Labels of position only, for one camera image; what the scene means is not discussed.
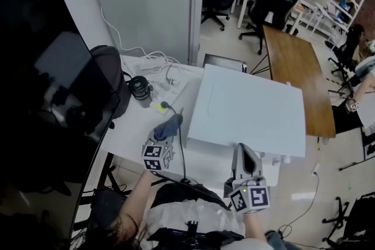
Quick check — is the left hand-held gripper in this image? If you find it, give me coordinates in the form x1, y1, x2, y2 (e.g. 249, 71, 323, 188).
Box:
141, 129, 177, 173

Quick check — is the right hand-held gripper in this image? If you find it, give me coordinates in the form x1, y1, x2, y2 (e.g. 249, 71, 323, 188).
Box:
223, 142, 271, 216

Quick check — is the dark blue cloth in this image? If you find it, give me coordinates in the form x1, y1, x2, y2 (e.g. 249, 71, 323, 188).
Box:
153, 114, 183, 142

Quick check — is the white microwave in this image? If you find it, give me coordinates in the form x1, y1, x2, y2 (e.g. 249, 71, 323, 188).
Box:
186, 63, 308, 189

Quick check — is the person's left forearm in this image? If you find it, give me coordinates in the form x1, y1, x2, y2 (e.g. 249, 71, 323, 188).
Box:
116, 169, 158, 232

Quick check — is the person's right forearm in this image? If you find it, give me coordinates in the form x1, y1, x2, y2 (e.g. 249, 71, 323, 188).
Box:
242, 211, 269, 250

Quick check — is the person's left leg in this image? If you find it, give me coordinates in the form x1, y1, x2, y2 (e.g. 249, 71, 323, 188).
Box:
151, 182, 233, 212

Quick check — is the person's leg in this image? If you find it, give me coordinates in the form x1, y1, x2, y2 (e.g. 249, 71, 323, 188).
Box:
151, 182, 233, 212
264, 229, 294, 250

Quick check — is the black padded chair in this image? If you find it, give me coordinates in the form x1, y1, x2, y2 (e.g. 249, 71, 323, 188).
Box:
81, 186, 130, 232

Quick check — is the person's white shirt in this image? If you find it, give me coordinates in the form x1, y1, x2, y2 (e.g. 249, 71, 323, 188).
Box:
145, 198, 246, 250

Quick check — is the person's right leg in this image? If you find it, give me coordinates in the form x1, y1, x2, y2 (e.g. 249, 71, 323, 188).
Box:
264, 229, 294, 250

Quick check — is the black backpack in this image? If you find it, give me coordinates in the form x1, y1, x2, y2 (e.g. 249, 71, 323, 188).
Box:
88, 44, 132, 130

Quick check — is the brown wooden table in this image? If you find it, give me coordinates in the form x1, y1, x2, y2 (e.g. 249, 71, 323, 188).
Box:
262, 25, 337, 139

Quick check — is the black floor stand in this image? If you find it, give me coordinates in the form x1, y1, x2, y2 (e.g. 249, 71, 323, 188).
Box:
339, 136, 375, 172

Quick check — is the large black curved monitor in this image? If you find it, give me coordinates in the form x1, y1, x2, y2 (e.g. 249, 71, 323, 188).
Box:
0, 0, 121, 250

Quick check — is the grey metal cabinet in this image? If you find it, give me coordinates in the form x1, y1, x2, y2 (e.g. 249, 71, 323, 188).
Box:
86, 0, 206, 66

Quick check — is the black high-back office chair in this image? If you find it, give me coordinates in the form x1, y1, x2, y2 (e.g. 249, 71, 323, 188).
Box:
239, 0, 300, 56

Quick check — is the black power cable with plug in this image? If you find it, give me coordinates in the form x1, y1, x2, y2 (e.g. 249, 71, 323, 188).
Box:
160, 100, 190, 184

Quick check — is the black camera lens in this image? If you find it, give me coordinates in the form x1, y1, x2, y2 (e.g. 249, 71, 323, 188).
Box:
127, 75, 155, 109

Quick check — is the white cable tangle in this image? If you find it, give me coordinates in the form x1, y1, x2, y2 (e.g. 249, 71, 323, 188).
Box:
132, 50, 189, 92

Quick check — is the black chest mount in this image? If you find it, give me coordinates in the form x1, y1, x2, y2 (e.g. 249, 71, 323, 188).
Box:
146, 220, 246, 250

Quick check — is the long white wall cable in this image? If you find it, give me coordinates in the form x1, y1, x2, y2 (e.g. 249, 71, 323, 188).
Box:
100, 5, 148, 59

